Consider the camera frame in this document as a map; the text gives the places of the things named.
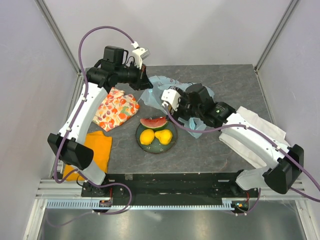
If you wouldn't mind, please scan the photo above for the light blue cable duct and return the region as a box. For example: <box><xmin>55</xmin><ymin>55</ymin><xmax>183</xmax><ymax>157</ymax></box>
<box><xmin>46</xmin><ymin>199</ymin><xmax>248</xmax><ymax>211</ymax></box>

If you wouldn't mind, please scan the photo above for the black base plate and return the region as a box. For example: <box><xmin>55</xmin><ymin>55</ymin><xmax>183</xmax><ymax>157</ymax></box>
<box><xmin>81</xmin><ymin>172</ymin><xmax>259</xmax><ymax>199</ymax></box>

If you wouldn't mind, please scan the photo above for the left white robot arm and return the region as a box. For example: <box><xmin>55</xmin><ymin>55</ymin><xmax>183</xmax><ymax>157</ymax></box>
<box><xmin>47</xmin><ymin>42</ymin><xmax>153</xmax><ymax>197</ymax></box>

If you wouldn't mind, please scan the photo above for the purple cable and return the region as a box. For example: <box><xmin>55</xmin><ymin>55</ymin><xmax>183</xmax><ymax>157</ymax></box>
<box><xmin>162</xmin><ymin>102</ymin><xmax>320</xmax><ymax>217</ymax></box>
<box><xmin>44</xmin><ymin>25</ymin><xmax>136</xmax><ymax>228</ymax></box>

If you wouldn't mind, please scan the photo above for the light blue plastic bag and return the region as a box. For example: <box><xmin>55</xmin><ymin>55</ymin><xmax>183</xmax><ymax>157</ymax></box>
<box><xmin>138</xmin><ymin>75</ymin><xmax>207</xmax><ymax>131</ymax></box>

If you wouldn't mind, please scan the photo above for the white towel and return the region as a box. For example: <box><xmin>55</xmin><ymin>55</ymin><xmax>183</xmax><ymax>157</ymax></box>
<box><xmin>219</xmin><ymin>106</ymin><xmax>289</xmax><ymax>169</ymax></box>

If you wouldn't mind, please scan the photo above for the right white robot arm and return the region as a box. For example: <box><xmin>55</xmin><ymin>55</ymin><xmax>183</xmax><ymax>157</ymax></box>
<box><xmin>161</xmin><ymin>83</ymin><xmax>304</xmax><ymax>197</ymax></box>

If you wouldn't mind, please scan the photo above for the blue ceramic plate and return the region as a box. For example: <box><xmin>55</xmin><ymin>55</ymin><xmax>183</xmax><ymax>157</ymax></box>
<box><xmin>135</xmin><ymin>116</ymin><xmax>178</xmax><ymax>154</ymax></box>

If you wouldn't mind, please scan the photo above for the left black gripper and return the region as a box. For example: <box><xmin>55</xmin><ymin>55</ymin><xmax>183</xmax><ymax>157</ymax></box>
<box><xmin>115</xmin><ymin>61</ymin><xmax>153</xmax><ymax>92</ymax></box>

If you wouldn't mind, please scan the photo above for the yellow fake lemon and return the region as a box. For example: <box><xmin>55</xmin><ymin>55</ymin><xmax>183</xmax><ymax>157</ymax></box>
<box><xmin>139</xmin><ymin>128</ymin><xmax>155</xmax><ymax>146</ymax></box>

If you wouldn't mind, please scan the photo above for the fake watermelon slice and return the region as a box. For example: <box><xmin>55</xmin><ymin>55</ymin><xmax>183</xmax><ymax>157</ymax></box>
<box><xmin>140</xmin><ymin>116</ymin><xmax>168</xmax><ymax>131</ymax></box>

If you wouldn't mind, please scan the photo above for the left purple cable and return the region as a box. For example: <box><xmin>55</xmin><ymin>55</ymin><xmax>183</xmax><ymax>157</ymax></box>
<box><xmin>44</xmin><ymin>25</ymin><xmax>136</xmax><ymax>228</ymax></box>

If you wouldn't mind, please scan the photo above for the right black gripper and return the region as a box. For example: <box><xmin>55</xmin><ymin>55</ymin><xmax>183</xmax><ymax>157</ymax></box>
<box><xmin>165</xmin><ymin>87</ymin><xmax>203</xmax><ymax>128</ymax></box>

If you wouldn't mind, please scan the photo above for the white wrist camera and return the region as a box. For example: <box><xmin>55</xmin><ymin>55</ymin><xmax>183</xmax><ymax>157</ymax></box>
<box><xmin>131</xmin><ymin>41</ymin><xmax>150</xmax><ymax>69</ymax></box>
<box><xmin>161</xmin><ymin>89</ymin><xmax>181</xmax><ymax>112</ymax></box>

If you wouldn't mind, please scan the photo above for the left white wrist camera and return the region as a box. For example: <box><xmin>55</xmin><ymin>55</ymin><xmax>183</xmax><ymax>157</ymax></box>
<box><xmin>131</xmin><ymin>41</ymin><xmax>150</xmax><ymax>69</ymax></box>

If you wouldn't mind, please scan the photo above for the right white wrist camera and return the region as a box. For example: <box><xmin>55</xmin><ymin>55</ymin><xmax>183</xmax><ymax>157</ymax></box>
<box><xmin>161</xmin><ymin>89</ymin><xmax>181</xmax><ymax>112</ymax></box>

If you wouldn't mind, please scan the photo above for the floral orange cloth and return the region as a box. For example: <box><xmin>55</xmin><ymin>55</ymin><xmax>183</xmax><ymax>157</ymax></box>
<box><xmin>92</xmin><ymin>87</ymin><xmax>140</xmax><ymax>132</ymax></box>

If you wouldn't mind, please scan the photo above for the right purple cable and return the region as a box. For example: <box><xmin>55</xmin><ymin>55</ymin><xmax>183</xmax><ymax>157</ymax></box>
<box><xmin>162</xmin><ymin>102</ymin><xmax>320</xmax><ymax>217</ymax></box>

